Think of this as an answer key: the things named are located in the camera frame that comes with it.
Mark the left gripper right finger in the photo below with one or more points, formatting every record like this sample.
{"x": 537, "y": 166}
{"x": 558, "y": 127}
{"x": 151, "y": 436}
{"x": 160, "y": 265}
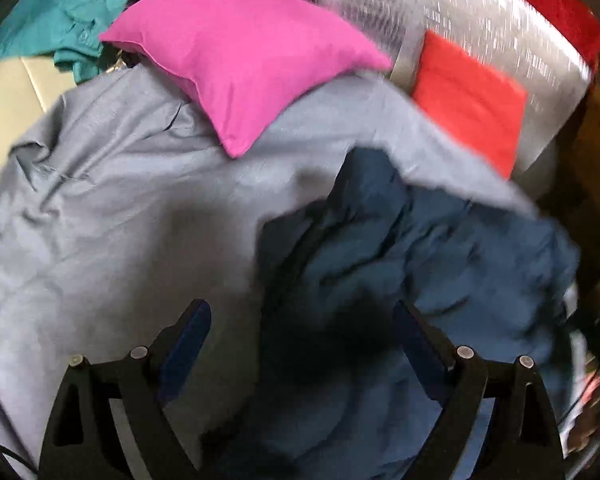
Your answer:
{"x": 521, "y": 440}

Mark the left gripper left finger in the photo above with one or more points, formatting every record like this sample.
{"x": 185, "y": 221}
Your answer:
{"x": 81, "y": 439}

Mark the navy blue puffer jacket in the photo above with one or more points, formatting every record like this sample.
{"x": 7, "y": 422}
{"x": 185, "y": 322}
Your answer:
{"x": 336, "y": 397}

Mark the grey bed sheet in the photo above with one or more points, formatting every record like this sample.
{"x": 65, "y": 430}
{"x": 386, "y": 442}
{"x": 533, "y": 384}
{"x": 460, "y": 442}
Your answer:
{"x": 119, "y": 206}

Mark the red orange pillow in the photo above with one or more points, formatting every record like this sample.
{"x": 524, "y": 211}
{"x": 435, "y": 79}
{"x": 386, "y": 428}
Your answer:
{"x": 479, "y": 106}

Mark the cream sofa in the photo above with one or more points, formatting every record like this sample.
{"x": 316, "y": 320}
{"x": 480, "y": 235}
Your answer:
{"x": 28, "y": 87}

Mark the pink pillow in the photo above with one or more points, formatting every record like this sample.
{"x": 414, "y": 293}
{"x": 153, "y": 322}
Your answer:
{"x": 244, "y": 61}

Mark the teal shirt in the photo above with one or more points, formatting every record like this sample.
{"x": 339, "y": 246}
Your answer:
{"x": 65, "y": 30}

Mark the silver insulation mat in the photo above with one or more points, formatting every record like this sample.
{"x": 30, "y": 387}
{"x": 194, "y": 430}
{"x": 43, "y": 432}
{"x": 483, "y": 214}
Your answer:
{"x": 507, "y": 34}

